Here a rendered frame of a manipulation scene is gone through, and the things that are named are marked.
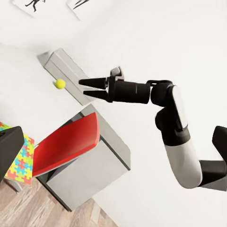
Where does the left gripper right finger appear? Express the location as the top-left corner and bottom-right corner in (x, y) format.
(212, 125), (227, 163)

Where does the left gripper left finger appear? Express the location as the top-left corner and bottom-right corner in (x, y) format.
(0, 126), (25, 183)

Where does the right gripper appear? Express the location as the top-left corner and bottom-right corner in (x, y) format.
(79, 75), (137, 103)

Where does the jigsaw puzzle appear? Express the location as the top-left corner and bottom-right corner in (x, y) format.
(0, 122), (35, 187)

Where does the tennis ball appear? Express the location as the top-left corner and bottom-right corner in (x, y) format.
(55, 79), (65, 89)

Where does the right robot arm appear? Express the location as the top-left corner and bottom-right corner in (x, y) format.
(79, 66), (227, 192)

